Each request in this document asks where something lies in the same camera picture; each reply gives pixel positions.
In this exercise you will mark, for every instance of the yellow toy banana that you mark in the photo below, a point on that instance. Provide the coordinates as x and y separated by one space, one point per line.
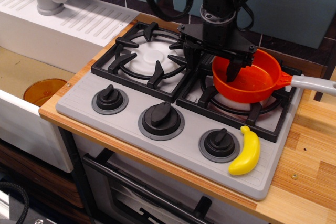
247 160

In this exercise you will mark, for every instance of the black right stove knob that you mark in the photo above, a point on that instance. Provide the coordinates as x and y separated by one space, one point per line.
219 145

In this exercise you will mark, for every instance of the black stove knob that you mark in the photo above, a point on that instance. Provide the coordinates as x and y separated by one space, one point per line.
109 101
219 145
161 122

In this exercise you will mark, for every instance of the black right burner grate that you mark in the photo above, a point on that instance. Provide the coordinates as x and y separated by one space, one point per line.
270 119

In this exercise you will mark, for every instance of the black burner grate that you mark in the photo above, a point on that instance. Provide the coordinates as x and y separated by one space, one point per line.
148 59
270 119

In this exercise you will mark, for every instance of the orange plastic cup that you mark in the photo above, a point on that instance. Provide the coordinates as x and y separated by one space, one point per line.
41 91

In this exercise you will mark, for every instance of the black middle stove knob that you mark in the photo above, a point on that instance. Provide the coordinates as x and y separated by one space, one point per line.
161 122

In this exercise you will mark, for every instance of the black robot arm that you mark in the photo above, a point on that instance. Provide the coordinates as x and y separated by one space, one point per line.
239 4

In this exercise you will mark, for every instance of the orange pot with grey handle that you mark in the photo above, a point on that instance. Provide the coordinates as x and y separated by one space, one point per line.
257 82

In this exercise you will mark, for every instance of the white toy sink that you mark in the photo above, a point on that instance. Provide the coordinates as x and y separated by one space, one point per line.
36 47

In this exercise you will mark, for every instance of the black left stove knob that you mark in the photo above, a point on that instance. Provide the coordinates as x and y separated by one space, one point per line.
109 101

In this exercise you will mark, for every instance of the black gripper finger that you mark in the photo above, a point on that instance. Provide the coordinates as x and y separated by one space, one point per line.
233 69
192 53

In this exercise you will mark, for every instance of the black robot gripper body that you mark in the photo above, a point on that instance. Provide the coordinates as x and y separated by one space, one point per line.
218 34

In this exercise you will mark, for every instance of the black left burner grate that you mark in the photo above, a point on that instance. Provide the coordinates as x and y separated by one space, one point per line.
148 59

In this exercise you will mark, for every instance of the toy oven door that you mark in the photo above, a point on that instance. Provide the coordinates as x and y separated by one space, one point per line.
101 165

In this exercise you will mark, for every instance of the grey toy stove top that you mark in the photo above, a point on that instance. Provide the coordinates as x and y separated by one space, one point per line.
182 150

